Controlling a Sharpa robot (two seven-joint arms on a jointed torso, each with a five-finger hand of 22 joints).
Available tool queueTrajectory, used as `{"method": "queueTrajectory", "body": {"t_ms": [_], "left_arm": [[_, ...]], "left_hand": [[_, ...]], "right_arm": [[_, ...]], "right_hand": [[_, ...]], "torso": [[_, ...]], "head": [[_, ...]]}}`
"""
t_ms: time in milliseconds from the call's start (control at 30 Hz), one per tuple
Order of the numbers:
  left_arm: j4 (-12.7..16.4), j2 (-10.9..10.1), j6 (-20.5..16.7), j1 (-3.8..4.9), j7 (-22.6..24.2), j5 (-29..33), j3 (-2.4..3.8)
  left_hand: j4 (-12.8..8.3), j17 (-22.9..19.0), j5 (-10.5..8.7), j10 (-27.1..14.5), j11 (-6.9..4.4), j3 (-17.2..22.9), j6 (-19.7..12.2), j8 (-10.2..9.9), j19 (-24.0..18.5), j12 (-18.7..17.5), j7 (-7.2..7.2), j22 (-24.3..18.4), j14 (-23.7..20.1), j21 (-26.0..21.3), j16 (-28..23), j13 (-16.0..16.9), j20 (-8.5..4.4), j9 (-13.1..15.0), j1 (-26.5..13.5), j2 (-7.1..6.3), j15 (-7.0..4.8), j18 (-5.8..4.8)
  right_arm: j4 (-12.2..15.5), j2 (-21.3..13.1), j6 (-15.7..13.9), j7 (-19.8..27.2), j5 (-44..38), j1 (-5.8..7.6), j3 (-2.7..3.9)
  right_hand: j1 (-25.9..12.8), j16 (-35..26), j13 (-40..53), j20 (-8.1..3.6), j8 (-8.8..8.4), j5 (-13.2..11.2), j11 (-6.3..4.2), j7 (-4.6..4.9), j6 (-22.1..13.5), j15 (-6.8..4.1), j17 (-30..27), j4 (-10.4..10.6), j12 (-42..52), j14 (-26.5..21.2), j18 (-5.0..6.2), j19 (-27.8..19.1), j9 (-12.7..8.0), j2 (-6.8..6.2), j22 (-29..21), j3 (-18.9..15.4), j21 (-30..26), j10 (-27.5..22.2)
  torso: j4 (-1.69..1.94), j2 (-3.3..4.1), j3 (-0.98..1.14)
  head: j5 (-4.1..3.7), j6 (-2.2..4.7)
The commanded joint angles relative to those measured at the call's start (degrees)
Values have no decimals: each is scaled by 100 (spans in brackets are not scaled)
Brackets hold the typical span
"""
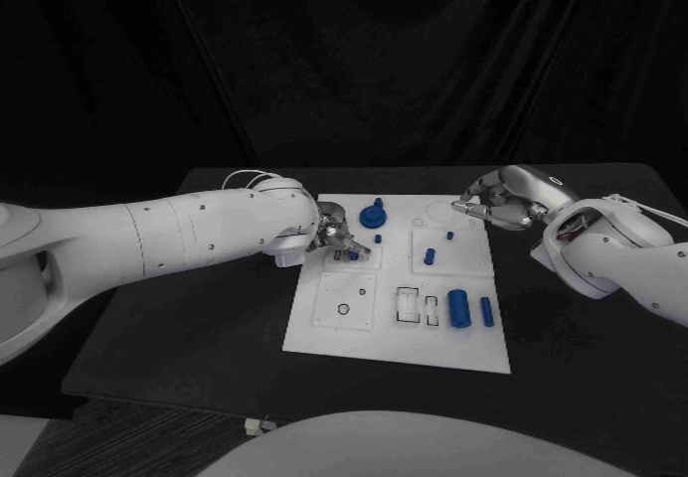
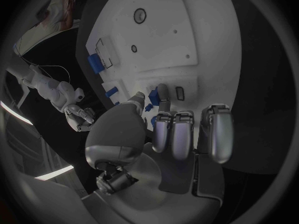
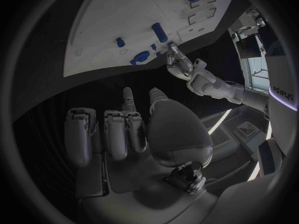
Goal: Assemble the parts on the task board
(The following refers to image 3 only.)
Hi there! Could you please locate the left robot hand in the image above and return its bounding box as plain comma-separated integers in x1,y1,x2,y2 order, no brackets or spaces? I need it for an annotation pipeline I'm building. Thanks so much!
165,42,195,82

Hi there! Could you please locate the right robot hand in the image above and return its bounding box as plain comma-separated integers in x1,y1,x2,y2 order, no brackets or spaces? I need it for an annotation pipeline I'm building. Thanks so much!
63,87,220,224

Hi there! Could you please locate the white task board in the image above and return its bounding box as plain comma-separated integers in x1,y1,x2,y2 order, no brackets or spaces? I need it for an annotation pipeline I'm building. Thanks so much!
63,0,238,78

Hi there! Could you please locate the long blue cylinder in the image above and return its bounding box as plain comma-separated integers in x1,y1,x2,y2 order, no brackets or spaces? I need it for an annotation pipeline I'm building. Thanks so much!
151,22,169,43

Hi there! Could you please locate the blue gear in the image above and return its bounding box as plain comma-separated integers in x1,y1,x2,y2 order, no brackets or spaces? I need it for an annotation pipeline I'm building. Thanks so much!
130,50,151,67

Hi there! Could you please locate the workshop desk with equipment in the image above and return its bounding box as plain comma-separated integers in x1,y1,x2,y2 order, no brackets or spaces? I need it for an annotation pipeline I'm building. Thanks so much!
229,8,269,60

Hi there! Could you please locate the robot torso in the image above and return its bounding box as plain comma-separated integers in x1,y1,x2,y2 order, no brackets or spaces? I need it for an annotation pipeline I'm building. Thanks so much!
257,53,299,176

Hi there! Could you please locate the white cable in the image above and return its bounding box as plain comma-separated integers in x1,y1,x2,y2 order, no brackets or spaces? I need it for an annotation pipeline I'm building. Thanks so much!
223,80,269,96

